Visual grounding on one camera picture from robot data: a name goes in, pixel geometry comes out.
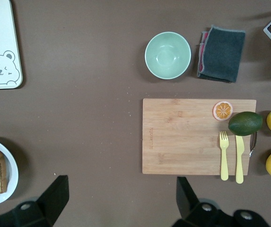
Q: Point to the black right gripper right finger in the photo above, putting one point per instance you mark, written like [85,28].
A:
[187,203]

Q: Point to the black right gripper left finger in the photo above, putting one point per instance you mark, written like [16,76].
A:
[52,198]

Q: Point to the white round plate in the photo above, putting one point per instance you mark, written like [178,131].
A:
[12,170]

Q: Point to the yellow plastic fork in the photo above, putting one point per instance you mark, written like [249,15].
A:
[224,163]

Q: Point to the yellow plastic knife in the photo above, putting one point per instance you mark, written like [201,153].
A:
[239,163]

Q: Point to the wooden cutting board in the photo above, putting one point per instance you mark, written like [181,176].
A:
[180,137]

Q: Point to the small metal utensil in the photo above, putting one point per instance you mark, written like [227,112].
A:
[253,144]

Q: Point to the green avocado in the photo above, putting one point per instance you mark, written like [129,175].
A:
[245,123]

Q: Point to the orange slice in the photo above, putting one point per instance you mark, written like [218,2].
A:
[222,110]

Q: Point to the mint green bowl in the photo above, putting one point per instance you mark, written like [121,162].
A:
[168,55]

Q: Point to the grey folded cloth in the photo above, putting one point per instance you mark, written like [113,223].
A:
[222,54]

